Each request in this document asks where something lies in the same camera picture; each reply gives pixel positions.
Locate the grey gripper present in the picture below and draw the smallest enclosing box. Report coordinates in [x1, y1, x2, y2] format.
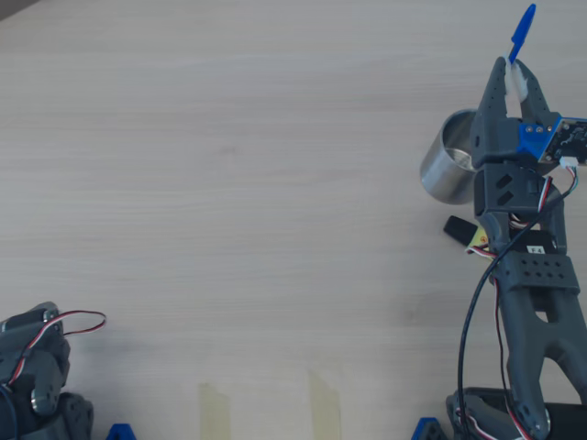
[470, 55, 559, 171]

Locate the blue cap ballpoint pen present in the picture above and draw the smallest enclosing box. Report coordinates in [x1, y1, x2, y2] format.
[506, 3, 537, 65]

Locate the silver steel mug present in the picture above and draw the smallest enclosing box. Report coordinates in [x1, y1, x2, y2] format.
[418, 108, 481, 205]

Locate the yellow highlighter with black cap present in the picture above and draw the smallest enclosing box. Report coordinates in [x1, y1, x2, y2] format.
[442, 214, 499, 258]

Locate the blue plastic base clamp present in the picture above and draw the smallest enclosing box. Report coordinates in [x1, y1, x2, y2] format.
[410, 416, 449, 440]
[105, 423, 138, 440]

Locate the long beige tape strip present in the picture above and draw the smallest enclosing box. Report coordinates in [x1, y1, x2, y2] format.
[306, 368, 343, 440]

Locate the short beige tape strip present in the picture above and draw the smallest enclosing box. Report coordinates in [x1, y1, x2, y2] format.
[198, 382, 232, 440]

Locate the camera board on blue mount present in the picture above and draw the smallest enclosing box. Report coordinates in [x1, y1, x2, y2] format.
[517, 114, 587, 167]

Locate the red white black servo wire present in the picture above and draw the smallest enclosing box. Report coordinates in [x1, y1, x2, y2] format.
[465, 176, 556, 440]

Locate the red white black looped wire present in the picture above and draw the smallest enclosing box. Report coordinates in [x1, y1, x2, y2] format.
[8, 311, 107, 386]

